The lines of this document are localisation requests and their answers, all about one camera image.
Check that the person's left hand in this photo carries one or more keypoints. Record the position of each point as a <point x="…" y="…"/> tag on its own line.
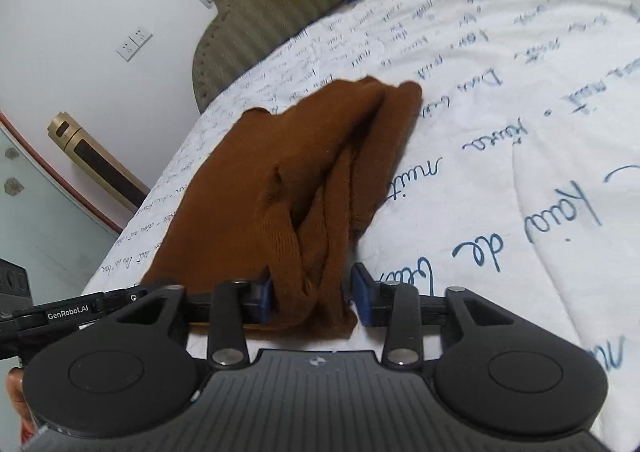
<point x="14" y="388"/>

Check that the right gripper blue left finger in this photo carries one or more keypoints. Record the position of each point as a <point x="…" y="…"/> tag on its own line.
<point x="233" y="304"/>

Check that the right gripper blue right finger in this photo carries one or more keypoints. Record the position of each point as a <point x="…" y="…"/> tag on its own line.
<point x="374" y="301"/>

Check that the white double wall socket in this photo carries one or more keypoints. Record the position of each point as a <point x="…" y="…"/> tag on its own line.
<point x="133" y="43"/>

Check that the white quilt with blue script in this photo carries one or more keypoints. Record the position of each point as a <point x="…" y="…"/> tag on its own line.
<point x="520" y="180"/>

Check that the gold tower fan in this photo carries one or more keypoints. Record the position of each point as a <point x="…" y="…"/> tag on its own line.
<point x="97" y="162"/>

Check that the brown knit sweater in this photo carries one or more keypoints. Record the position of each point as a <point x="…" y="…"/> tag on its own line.
<point x="285" y="196"/>

